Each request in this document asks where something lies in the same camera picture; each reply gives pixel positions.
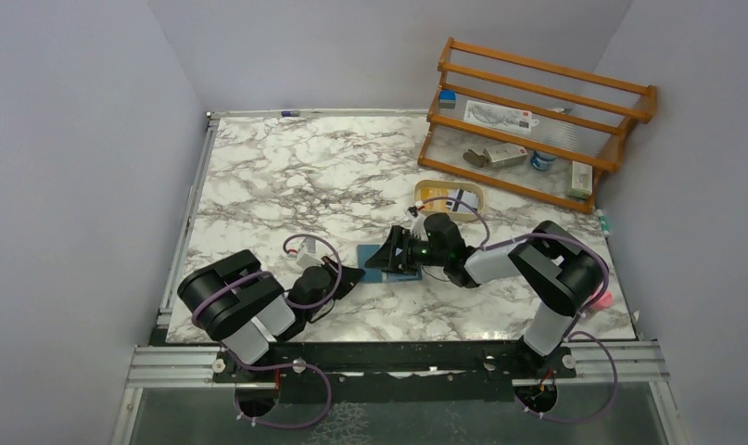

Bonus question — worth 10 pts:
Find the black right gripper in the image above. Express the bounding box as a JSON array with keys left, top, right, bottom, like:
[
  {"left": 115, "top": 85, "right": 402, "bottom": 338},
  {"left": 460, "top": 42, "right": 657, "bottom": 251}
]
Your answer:
[{"left": 365, "top": 225, "right": 448, "bottom": 276}]

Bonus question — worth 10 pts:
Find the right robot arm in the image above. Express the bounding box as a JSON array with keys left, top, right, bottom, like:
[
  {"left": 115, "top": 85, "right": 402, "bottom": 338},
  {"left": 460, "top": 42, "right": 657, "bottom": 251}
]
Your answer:
[{"left": 364, "top": 213, "right": 609, "bottom": 377}]

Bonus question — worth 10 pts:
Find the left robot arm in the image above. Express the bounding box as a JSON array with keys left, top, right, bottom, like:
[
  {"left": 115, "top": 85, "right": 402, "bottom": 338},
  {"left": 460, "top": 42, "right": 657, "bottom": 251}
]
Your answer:
[{"left": 177, "top": 249, "right": 365, "bottom": 381}]

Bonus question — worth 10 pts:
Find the gold card with stripe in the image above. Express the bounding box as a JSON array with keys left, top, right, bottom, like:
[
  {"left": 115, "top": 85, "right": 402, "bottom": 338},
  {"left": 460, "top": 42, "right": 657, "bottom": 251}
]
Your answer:
[{"left": 419, "top": 186, "right": 453, "bottom": 209}]

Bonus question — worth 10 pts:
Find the grey card upper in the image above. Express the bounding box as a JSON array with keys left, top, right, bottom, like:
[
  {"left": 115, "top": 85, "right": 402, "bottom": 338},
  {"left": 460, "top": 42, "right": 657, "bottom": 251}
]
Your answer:
[{"left": 447, "top": 189, "right": 479, "bottom": 213}]

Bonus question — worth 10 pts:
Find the cream oval tray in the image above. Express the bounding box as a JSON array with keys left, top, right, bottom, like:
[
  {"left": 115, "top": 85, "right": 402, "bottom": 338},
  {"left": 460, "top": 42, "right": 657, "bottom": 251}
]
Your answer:
[{"left": 413, "top": 180, "right": 486, "bottom": 222}]

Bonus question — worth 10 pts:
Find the olive tape dispenser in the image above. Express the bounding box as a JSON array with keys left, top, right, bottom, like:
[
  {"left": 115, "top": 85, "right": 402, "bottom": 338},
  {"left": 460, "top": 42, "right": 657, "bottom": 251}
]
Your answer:
[{"left": 463, "top": 150, "right": 488, "bottom": 169}]

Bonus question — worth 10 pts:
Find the grey stapler box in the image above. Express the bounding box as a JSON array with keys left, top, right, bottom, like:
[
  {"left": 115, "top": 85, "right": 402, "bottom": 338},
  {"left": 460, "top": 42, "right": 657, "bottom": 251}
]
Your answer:
[{"left": 483, "top": 143, "right": 527, "bottom": 169}]

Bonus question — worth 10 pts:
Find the blue grey eraser block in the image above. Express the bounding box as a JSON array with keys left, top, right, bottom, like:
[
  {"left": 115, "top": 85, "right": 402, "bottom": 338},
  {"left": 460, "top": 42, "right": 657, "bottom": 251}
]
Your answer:
[{"left": 438, "top": 89, "right": 457, "bottom": 109}]

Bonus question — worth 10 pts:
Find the white printed flat package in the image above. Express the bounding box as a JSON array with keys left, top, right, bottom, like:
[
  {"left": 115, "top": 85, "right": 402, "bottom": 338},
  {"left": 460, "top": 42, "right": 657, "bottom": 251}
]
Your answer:
[{"left": 463, "top": 100, "right": 539, "bottom": 135}]

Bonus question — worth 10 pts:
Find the orange wooden shelf rack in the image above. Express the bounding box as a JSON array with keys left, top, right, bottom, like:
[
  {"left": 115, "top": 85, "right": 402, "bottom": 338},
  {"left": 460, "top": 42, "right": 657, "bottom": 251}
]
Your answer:
[{"left": 417, "top": 38, "right": 657, "bottom": 213}]

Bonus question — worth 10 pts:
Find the green white small box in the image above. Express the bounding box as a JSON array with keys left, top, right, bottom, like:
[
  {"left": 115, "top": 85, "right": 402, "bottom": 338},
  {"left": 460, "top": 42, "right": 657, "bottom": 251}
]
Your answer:
[{"left": 566, "top": 161, "right": 594, "bottom": 199}]

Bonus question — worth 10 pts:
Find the green white tube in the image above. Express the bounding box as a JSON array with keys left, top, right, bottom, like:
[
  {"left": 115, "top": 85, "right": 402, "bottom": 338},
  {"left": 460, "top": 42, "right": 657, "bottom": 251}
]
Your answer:
[{"left": 595, "top": 209, "right": 611, "bottom": 238}]

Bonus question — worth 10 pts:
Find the pink small bottle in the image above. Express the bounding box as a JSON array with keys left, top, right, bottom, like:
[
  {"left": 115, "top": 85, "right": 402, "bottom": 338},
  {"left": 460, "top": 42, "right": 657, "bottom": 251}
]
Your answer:
[{"left": 589, "top": 290, "right": 614, "bottom": 312}]

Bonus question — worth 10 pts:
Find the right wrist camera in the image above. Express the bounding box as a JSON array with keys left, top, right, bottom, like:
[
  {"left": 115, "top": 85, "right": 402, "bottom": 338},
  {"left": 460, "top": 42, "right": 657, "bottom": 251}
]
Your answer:
[{"left": 410, "top": 212, "right": 427, "bottom": 239}]

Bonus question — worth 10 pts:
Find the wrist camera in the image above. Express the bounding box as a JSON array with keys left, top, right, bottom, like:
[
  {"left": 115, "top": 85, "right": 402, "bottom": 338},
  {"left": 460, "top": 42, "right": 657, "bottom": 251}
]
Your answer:
[
  {"left": 296, "top": 238, "right": 323, "bottom": 269},
  {"left": 410, "top": 212, "right": 427, "bottom": 239}
]

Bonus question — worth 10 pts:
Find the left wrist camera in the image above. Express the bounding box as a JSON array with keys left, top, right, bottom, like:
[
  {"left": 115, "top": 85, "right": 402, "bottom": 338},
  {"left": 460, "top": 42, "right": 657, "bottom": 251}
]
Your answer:
[{"left": 296, "top": 238, "right": 323, "bottom": 269}]

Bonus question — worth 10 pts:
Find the aluminium frame rail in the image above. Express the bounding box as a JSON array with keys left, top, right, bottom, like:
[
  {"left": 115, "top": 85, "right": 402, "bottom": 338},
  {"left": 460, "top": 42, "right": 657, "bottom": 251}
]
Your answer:
[{"left": 112, "top": 109, "right": 689, "bottom": 444}]

